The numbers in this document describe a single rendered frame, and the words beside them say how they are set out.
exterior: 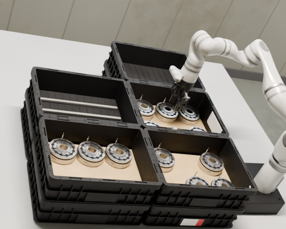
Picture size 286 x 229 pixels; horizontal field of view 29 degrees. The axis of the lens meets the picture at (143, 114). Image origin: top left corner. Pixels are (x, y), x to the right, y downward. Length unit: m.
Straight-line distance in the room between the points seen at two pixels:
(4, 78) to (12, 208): 0.74
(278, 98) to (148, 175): 0.64
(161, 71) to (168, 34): 1.60
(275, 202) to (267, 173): 0.14
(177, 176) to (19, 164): 0.60
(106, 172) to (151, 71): 0.80
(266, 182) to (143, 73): 0.77
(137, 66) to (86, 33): 1.48
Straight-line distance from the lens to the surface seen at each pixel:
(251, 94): 4.66
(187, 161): 2.19
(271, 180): 2.30
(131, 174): 2.01
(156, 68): 2.66
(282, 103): 2.25
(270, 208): 2.37
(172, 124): 2.34
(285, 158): 2.22
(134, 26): 4.11
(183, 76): 2.19
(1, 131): 2.20
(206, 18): 4.29
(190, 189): 1.94
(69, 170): 1.93
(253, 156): 2.66
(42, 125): 1.91
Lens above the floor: 2.14
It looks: 34 degrees down
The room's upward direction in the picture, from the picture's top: 25 degrees clockwise
